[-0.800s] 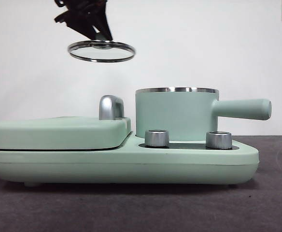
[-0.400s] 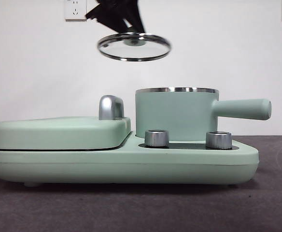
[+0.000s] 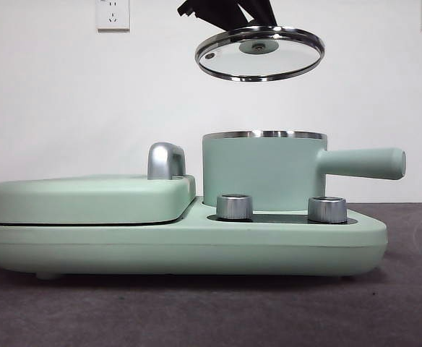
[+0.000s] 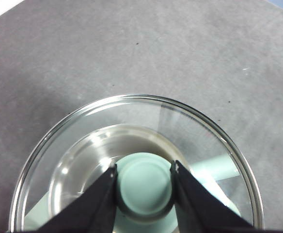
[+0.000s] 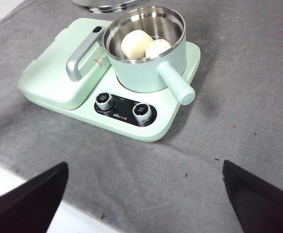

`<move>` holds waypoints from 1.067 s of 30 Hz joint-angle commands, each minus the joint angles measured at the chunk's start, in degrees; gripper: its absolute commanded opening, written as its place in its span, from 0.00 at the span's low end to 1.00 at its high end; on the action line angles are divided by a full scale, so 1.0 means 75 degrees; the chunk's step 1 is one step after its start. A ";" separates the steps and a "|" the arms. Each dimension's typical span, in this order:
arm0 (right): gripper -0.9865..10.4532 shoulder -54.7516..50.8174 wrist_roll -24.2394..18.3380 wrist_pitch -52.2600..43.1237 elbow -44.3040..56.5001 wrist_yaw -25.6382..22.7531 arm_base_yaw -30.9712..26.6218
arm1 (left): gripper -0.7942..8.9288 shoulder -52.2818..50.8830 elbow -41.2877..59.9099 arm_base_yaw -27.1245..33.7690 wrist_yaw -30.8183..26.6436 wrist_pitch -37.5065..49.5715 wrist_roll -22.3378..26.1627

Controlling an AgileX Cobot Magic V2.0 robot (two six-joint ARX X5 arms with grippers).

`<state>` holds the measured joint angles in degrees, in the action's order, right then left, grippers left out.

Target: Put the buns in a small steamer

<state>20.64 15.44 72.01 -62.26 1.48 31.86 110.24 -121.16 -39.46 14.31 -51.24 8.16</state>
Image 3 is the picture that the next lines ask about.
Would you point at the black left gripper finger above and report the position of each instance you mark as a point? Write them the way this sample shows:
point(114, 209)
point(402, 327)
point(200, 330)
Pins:
point(218, 12)
point(265, 12)

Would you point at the glass pot lid green knob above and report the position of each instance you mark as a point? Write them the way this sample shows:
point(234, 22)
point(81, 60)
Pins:
point(261, 54)

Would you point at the silver control knob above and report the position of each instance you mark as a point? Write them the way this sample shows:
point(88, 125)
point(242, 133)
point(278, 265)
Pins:
point(327, 209)
point(234, 207)

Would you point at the mint green grill cover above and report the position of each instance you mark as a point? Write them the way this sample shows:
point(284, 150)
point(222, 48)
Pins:
point(88, 199)

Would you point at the mint green breakfast maker base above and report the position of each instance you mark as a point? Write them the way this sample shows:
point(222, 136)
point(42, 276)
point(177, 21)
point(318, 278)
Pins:
point(196, 249)

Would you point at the white wall socket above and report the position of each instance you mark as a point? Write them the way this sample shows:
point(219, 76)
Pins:
point(112, 14)

